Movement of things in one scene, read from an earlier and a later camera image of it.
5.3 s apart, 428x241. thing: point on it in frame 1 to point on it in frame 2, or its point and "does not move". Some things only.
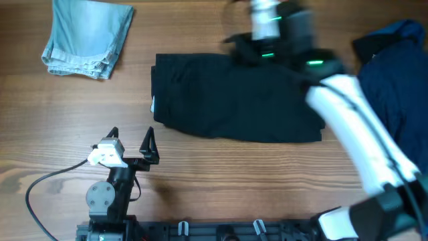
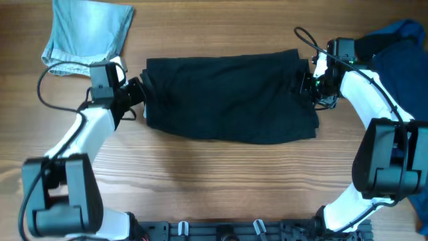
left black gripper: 148,149 to 140,95
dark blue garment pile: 394,71 does not move
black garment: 215,96 does not move
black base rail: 182,230 does not move
